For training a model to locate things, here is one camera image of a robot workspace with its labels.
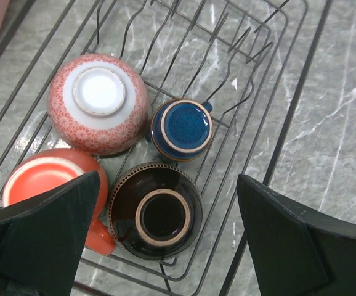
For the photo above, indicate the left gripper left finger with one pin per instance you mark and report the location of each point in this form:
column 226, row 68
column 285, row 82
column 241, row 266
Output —
column 42, row 238

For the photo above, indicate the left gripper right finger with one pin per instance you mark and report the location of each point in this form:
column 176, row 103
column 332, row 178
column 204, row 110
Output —
column 296, row 250

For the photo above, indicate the orange ceramic mug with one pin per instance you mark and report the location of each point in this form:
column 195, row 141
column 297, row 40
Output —
column 51, row 168

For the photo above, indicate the black glazed bowl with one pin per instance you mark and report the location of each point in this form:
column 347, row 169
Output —
column 155, row 211

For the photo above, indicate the red patterned white bowl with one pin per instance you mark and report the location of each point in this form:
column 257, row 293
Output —
column 98, row 104

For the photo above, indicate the blue ceramic mug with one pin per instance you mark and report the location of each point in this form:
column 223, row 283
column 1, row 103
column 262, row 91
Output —
column 181, row 129

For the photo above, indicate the black wire dish rack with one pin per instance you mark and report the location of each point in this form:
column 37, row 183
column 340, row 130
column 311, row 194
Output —
column 233, row 54

